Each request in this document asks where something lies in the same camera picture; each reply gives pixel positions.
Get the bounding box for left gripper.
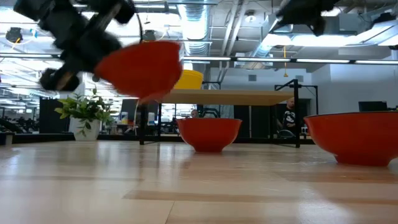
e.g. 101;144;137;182
37;0;137;93

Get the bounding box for red bowl floral inside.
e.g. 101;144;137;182
303;111;398;167
176;117;243;153
94;40;183;102

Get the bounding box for long ceiling light strip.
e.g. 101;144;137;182
236;57;292;63
183;56;231;61
354;60;398;65
296;58;351;64

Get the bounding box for small green potted plant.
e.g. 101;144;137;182
54;88;118;142

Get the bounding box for black cabinet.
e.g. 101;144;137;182
39;98;71;135

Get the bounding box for black monitor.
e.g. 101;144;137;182
358;101;389;113

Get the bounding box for wooden shelf black legs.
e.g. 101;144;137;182
139;79;301;149

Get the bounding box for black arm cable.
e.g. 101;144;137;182
136;12;144;43

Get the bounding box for silver ventilation duct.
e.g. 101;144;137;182
178;2;214;57
248;3;304;58

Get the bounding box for yellow hanging cord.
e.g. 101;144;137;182
282;45;289;78

